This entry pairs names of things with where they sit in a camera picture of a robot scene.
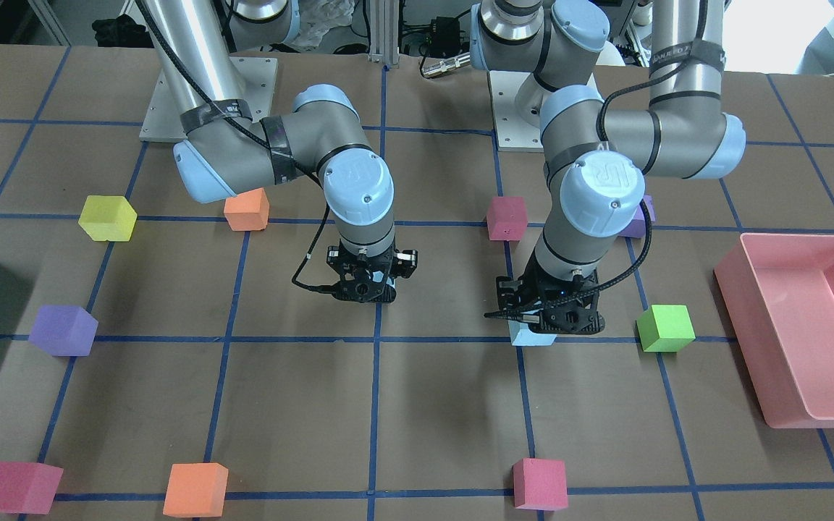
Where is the purple far block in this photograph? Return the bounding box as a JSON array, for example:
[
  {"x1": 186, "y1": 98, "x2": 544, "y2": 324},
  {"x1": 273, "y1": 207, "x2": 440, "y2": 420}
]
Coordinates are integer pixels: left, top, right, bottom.
[{"x1": 619, "y1": 194, "x2": 656, "y2": 240}]

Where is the orange block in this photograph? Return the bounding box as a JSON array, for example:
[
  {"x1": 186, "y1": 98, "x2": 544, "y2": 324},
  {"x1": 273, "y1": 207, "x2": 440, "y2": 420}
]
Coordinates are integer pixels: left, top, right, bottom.
[
  {"x1": 163, "y1": 462, "x2": 229, "y2": 518},
  {"x1": 223, "y1": 188, "x2": 269, "y2": 232}
]

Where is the pink block near bin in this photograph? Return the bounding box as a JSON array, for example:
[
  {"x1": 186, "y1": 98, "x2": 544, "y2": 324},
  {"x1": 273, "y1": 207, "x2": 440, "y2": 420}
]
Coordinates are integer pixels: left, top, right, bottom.
[{"x1": 0, "y1": 461, "x2": 64, "y2": 514}]

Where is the purple block near bin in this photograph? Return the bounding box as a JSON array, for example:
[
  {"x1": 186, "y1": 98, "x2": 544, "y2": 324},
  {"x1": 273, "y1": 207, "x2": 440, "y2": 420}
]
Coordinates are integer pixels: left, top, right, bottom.
[{"x1": 28, "y1": 305, "x2": 98, "y2": 357}]

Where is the light blue block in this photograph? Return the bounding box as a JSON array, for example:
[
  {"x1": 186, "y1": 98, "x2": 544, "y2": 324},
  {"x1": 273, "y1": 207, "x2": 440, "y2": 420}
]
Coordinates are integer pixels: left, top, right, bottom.
[{"x1": 507, "y1": 321, "x2": 557, "y2": 347}]

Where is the pink plastic bin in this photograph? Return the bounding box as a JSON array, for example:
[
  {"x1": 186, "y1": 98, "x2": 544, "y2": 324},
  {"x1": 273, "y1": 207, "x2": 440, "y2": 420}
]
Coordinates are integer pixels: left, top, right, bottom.
[{"x1": 715, "y1": 233, "x2": 834, "y2": 428}]

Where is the yellow block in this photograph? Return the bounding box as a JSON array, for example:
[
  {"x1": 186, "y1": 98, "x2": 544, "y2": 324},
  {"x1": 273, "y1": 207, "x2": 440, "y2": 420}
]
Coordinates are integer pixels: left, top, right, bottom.
[{"x1": 78, "y1": 195, "x2": 137, "y2": 242}]

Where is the green block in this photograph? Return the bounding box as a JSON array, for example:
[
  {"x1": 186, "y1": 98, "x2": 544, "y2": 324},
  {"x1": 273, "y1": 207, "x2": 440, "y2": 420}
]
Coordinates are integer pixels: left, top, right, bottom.
[{"x1": 636, "y1": 305, "x2": 696, "y2": 352}]

